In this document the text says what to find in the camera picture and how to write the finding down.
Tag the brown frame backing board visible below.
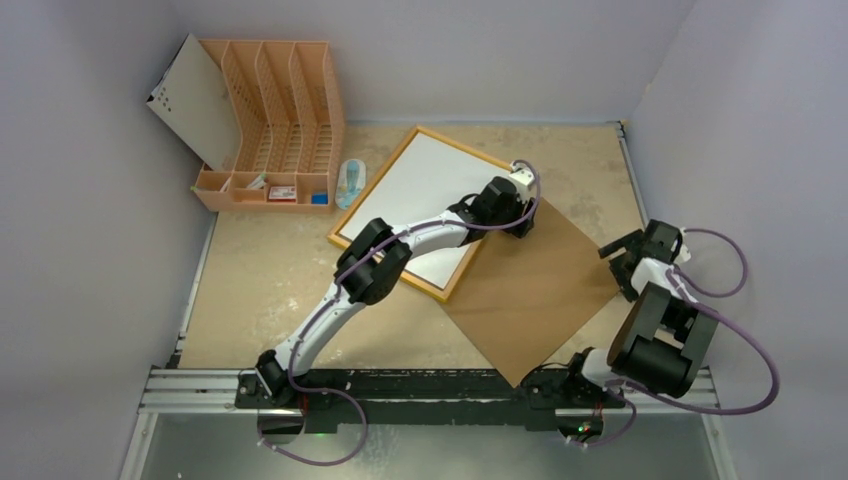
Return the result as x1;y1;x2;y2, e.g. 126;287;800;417
443;201;628;387

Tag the yellow wooden picture frame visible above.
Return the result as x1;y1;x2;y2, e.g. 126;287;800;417
327;125;525;305

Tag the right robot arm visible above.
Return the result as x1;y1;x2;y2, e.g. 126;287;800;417
561;220;718;407

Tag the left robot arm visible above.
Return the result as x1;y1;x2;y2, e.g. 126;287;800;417
255;162;540;409

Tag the small blue block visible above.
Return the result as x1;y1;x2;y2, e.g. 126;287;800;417
311;192;329;205

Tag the red white small box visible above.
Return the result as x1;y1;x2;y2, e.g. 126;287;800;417
268;185;297;203

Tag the orange plastic desk organizer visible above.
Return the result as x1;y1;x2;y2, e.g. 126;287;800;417
192;39;346;214

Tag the green white pen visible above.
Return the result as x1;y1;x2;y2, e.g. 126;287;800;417
245;173;267;190

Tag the white perforated paper sheet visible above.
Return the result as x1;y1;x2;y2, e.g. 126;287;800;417
147;34;241;171

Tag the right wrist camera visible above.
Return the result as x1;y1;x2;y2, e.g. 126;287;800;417
674;241;692;265

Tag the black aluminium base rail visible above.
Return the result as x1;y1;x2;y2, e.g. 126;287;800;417
137;365;722;439

